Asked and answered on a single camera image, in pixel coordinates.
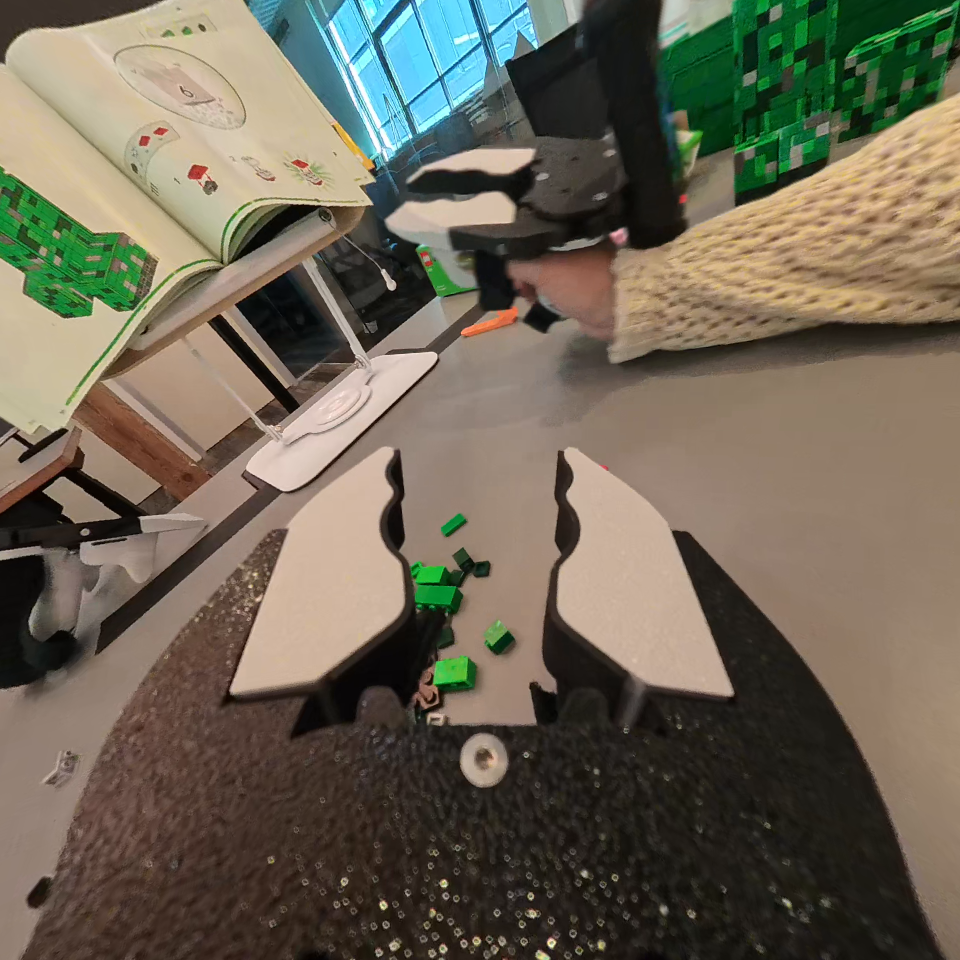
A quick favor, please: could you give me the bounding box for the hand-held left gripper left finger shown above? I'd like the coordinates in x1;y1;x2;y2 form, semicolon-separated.
228;447;421;732

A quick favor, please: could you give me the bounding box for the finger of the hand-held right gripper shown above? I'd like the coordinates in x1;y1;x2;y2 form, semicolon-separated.
405;146;538;200
384;187;526;252

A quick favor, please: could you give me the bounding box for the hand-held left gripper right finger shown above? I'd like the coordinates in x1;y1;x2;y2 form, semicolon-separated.
541;447;736;732

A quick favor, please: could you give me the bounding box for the pile of green lego bricks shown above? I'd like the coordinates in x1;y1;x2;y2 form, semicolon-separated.
408;513;519;725

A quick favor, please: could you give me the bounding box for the lego instruction book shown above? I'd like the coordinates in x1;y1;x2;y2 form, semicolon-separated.
0;0;376;435

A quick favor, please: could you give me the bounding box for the person's right forearm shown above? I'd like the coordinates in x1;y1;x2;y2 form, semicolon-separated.
606;93;960;366

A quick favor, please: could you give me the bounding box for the green lego box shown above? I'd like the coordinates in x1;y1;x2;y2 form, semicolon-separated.
416;243;481;297

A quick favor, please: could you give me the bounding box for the person's right hand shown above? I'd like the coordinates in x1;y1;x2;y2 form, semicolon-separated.
506;251;620;342

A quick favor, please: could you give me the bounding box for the black monitor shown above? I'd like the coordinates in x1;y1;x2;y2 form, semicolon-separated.
506;41;609;140

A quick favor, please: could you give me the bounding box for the orange brick separator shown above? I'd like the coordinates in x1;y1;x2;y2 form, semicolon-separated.
460;307;519;339

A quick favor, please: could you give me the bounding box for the white book stand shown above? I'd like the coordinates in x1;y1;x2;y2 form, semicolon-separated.
97;202;440;494

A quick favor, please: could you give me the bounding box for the large green pixel block figure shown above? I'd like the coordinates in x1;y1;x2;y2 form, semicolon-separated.
658;0;960;205

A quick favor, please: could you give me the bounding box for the wooden desk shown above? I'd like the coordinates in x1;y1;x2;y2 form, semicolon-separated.
0;315;301;519

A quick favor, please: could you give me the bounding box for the spare black white gripper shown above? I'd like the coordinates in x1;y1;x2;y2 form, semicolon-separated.
0;512;209;687

